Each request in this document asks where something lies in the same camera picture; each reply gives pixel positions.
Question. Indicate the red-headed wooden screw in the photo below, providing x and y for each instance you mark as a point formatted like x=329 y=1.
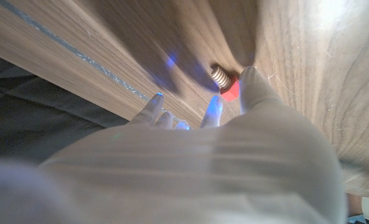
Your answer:
x=227 y=84

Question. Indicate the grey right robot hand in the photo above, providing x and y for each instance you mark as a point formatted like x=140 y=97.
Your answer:
x=187 y=174

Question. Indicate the black backdrop curtain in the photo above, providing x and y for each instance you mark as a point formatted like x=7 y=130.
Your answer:
x=31 y=118

